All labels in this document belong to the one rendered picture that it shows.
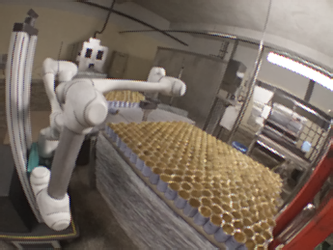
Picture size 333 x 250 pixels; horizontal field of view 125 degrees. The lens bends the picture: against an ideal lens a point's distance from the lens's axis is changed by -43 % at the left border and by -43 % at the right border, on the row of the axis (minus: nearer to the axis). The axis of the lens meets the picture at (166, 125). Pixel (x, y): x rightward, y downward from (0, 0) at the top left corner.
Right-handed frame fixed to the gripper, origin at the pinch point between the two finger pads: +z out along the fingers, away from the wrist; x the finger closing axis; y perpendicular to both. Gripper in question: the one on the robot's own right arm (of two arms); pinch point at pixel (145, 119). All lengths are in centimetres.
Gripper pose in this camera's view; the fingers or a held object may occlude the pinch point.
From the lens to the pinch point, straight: 112.3
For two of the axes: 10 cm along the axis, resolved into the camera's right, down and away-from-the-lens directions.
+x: -6.9, 0.4, -7.3
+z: -2.8, 9.1, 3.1
